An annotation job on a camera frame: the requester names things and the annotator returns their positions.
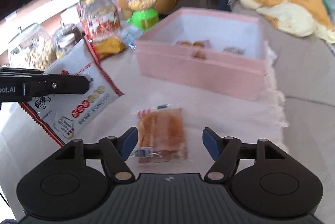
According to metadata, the orange bread clear wrapper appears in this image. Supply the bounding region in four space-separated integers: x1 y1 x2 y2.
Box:
131 105 188 164

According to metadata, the large glass peanut jar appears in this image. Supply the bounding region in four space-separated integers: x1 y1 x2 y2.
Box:
8 23 57 70

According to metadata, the small glass lidded jar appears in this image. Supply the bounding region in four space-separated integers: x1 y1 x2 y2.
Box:
52 24 82 59

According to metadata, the gold-lid peanut jar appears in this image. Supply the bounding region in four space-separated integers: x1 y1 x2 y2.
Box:
81 0 121 43

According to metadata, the grey sofa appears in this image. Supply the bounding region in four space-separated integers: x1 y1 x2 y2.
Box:
224 0 335 157

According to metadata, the green gumball candy dispenser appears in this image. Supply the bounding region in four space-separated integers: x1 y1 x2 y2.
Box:
126 0 159 30

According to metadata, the pink cardboard box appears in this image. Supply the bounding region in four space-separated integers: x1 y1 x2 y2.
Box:
135 8 267 101

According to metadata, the blue white tissue pack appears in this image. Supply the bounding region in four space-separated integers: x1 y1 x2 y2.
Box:
120 26 144 50

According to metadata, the yellow snack packet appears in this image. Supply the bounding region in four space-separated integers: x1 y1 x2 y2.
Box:
93 37 127 60

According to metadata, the white red snack bag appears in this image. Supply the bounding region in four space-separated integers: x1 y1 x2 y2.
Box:
19 39 123 146

